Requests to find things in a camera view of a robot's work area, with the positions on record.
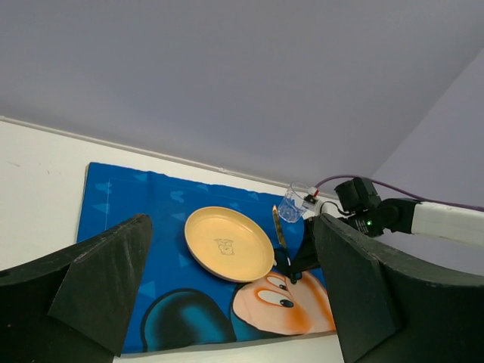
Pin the clear plastic cup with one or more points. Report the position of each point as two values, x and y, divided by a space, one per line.
294 204

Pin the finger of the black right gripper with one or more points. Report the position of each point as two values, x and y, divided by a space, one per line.
306 257

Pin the yellow plate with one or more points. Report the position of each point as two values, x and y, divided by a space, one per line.
229 244

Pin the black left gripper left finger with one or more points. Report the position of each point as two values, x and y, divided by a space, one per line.
75 305

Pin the blue cartoon placemat cloth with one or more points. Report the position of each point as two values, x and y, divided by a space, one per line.
180 303

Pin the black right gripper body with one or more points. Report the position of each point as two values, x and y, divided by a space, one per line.
358 202

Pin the gold knife dark handle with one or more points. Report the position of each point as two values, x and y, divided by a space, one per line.
281 242

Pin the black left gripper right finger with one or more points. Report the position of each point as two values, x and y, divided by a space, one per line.
389 306

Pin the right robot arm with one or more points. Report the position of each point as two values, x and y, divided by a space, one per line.
447 234

